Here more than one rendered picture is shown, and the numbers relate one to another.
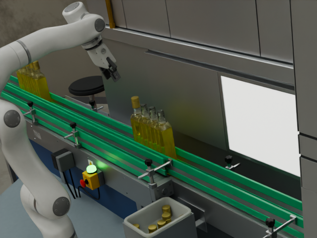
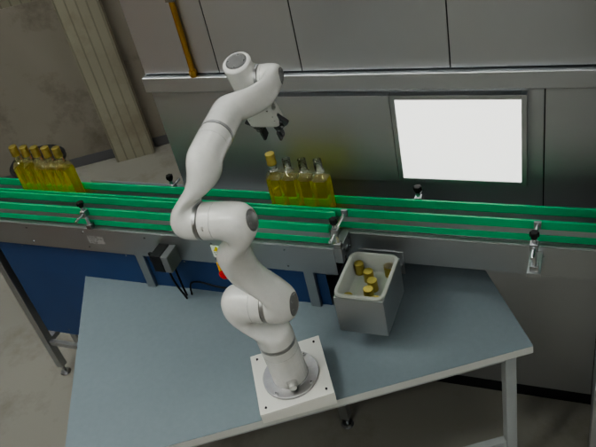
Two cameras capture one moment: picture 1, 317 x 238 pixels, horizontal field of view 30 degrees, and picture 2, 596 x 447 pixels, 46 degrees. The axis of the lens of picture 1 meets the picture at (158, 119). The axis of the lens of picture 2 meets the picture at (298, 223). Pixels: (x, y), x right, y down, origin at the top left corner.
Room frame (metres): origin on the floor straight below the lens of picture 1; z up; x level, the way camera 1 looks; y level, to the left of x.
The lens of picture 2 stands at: (0.46, 1.04, 2.55)
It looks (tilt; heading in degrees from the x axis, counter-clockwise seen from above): 36 degrees down; 332
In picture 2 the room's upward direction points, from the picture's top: 14 degrees counter-clockwise
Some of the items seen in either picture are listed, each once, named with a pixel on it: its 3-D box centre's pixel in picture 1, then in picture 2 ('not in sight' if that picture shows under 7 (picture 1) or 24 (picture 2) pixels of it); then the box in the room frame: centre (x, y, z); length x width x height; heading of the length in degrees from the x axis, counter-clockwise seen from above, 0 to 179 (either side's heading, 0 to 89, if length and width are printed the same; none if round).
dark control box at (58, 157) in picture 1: (62, 160); (165, 258); (2.63, 0.50, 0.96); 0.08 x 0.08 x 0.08; 34
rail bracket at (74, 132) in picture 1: (71, 137); not in sight; (2.55, 0.42, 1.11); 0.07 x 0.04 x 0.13; 124
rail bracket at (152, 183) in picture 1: (155, 171); (337, 228); (2.08, 0.05, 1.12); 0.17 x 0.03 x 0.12; 124
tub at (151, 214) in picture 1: (159, 224); (368, 283); (1.93, 0.07, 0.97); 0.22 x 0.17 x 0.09; 124
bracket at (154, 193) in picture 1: (162, 190); (343, 247); (2.09, 0.03, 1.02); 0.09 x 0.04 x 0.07; 124
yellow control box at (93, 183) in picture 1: (93, 179); not in sight; (2.40, 0.34, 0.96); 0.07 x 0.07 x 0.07; 34
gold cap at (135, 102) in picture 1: (135, 102); (270, 158); (2.36, 0.09, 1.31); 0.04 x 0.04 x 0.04
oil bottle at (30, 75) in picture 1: (36, 83); (57, 176); (3.21, 0.65, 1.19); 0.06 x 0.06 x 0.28; 34
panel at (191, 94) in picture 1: (221, 109); (389, 137); (2.11, -0.25, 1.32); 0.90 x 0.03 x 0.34; 34
